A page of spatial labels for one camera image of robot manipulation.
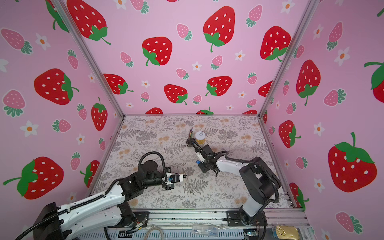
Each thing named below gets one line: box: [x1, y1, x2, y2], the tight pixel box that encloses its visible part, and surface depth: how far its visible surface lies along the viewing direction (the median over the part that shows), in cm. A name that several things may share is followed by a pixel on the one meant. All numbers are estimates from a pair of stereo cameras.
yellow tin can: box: [195, 131, 206, 145], surface depth 104 cm
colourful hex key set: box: [188, 127, 194, 139], surface depth 109 cm
